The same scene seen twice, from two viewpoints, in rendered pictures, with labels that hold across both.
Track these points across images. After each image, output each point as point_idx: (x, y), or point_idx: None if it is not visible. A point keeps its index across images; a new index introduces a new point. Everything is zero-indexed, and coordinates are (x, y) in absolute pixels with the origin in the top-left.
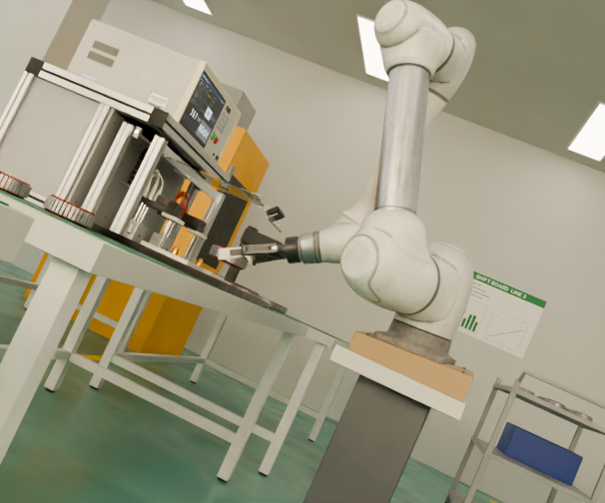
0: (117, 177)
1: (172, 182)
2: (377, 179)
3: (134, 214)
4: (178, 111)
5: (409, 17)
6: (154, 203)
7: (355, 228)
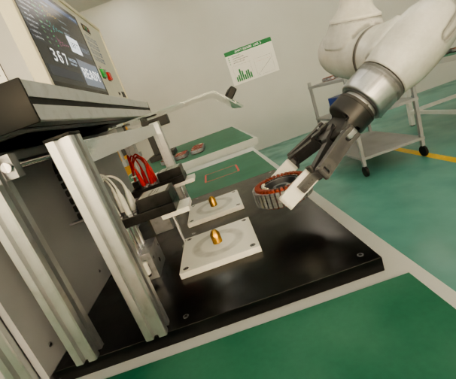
0: (61, 228)
1: None
2: None
3: None
4: (34, 68)
5: None
6: (141, 216)
7: (427, 10)
